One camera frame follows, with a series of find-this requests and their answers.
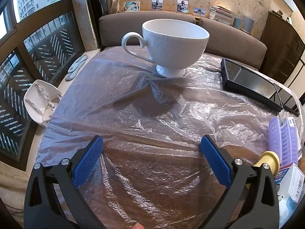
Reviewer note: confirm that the person's left hand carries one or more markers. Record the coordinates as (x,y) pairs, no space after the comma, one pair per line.
(137,226)

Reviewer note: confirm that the stack of books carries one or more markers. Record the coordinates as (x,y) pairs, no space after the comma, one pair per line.
(221,15)

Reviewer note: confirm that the dark window frame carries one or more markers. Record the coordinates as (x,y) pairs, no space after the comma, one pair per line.
(20,40)

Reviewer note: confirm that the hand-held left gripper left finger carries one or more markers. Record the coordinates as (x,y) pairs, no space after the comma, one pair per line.
(89,162)

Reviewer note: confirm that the beige curtain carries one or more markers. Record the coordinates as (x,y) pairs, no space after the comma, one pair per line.
(104,2)

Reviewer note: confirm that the clear plastic table sheet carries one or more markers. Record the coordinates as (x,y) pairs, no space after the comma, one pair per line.
(143,114)

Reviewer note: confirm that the black tablet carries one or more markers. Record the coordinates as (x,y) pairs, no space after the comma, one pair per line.
(250,81)

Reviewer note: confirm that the white footed cup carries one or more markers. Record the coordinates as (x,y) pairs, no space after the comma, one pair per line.
(171,45)

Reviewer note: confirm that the large grey cylinder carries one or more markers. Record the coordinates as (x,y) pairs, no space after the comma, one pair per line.
(248,24)

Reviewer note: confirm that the grey slipper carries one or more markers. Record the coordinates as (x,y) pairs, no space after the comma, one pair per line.
(78,63)
(71,76)

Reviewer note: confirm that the small grey cylinder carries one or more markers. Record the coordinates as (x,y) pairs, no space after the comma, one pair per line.
(237,22)

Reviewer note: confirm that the dark wooden cabinet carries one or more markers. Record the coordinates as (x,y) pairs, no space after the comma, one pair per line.
(283,47)

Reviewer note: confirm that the white plastic container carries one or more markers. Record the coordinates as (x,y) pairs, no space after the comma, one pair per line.
(38,102)

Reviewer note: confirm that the blue white medicine box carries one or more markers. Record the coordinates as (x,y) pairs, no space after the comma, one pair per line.
(293,183)

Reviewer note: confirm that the white navy medicine box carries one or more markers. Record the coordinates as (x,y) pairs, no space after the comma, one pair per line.
(291,124)

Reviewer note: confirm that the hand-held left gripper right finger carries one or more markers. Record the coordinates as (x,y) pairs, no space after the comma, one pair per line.
(215,162)

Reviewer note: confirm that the gold thread spool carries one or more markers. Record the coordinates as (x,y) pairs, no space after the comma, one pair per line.
(268,162)

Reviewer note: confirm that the black phone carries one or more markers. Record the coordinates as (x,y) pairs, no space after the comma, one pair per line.
(287,99)

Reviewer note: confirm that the wall photo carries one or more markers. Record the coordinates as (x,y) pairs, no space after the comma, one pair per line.
(157,4)
(182,6)
(199,12)
(131,6)

